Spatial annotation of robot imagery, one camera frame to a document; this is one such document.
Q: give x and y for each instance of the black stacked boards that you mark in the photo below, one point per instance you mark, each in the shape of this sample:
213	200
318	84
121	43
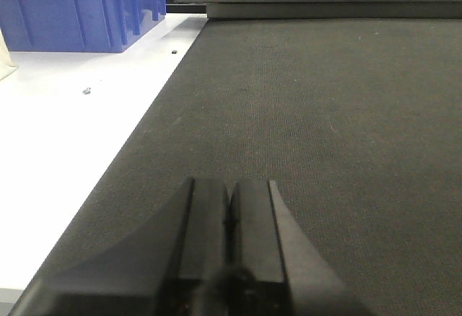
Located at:
329	9

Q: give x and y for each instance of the dark green table mat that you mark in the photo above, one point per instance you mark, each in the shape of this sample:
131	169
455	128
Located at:
357	120

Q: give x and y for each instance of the blue plastic crate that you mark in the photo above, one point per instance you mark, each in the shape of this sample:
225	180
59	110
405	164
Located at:
94	26

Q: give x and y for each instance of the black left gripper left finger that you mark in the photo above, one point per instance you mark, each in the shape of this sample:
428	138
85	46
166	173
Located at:
150	270

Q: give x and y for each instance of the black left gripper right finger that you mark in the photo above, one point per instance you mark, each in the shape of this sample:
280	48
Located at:
291	276

